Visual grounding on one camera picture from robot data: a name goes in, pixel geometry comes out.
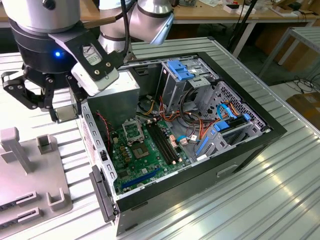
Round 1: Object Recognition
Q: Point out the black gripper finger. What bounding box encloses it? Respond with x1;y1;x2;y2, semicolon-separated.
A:
0;70;60;123
65;74;89;118

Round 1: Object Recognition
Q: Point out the silver CPU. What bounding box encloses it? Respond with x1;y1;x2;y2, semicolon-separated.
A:
54;104;80;124

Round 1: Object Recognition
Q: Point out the CPU socket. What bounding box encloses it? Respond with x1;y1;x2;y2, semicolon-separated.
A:
131;142;154;161

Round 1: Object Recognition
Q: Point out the grey power supply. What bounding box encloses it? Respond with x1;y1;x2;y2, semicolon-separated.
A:
83;68;141;128

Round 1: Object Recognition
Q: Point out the grey parts rack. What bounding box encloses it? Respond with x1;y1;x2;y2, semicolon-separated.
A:
0;126;74;230

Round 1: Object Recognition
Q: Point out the metal optical drive cage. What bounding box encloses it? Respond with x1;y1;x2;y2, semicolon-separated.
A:
159;57;219;114

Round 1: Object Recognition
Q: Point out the black RAM slot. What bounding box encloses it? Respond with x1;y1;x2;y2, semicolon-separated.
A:
146;123;176;165
152;122;183;162

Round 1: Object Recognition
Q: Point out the black case latch panel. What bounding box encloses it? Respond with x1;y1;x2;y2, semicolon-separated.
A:
88;164;118;223

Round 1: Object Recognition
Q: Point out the blue drive cage latch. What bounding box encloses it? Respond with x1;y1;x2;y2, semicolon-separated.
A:
167;59;197;81

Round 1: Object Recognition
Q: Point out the blue expansion slot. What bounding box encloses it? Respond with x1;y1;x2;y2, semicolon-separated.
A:
121;167;161;191

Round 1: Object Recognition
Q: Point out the green motherboard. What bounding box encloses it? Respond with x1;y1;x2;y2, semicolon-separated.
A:
109;118;193;196

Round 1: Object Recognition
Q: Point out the black PC case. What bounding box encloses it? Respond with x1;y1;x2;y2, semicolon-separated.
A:
65;51;288;237

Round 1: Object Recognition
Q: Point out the blue disk carrier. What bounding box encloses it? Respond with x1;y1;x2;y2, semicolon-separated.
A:
212;113;251;133

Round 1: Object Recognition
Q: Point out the white box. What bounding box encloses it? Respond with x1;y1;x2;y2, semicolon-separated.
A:
223;3;257;15

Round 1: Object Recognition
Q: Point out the metal disk bay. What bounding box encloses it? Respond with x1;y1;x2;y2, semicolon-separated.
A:
194;81;273;161

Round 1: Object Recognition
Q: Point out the wooden desk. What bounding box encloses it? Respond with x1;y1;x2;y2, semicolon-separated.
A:
0;0;320;57

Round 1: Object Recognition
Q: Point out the brown cardboard box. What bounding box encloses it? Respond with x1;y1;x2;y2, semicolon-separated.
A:
274;37;320;73
286;91;320;126

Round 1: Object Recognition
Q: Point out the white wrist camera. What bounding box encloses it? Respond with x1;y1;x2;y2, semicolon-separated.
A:
70;62;120;97

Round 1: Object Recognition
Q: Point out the red and black wire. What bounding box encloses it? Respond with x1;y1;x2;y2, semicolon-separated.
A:
95;111;112;151

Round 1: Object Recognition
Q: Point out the black camera bracket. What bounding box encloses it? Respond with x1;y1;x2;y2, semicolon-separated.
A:
48;28;125;81

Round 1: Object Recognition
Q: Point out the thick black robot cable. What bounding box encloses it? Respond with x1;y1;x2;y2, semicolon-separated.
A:
82;0;133;63

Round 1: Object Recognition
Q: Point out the blue wire with connector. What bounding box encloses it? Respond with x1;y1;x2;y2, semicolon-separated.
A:
174;134;200;148

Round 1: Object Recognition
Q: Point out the orange wire bundle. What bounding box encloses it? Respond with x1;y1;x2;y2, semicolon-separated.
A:
159;96;215;131

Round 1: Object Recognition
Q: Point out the blue plastic rail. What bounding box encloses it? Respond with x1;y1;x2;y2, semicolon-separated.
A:
194;136;210;156

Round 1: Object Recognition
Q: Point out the blue data wire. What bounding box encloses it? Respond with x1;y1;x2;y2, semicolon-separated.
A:
216;103;237;121

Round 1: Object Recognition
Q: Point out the metal frame shelf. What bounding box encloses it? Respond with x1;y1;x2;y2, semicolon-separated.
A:
258;26;320;78

